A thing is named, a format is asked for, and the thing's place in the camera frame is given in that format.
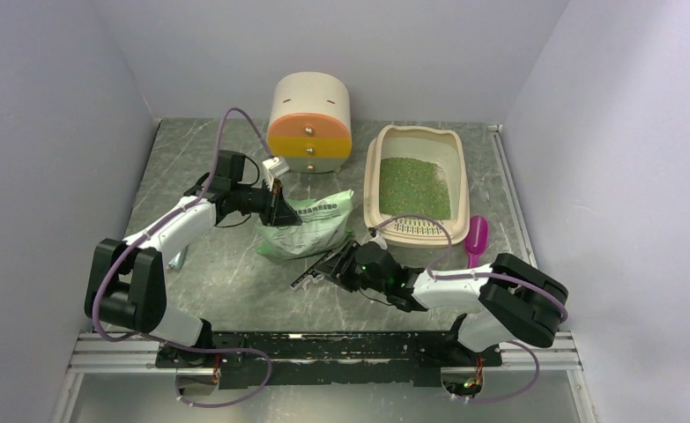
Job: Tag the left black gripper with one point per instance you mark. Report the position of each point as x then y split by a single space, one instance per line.
276 211

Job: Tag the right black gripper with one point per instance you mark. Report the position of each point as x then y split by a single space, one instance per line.
342 271

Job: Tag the green litter bag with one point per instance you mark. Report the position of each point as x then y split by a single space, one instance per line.
324 226

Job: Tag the magenta plastic scoop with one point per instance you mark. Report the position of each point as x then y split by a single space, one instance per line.
475 243

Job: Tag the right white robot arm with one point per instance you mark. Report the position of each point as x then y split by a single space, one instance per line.
505 300

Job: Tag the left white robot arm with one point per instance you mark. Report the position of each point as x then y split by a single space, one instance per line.
126 294

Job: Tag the beige litter box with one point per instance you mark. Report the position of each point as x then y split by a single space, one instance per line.
416 182

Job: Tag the beige orange drawer cabinet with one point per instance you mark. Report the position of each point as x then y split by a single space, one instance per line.
310 123

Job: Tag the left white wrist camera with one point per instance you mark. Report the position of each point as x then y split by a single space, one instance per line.
272 169

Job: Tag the black mounting rail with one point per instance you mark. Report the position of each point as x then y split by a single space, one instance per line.
322 358

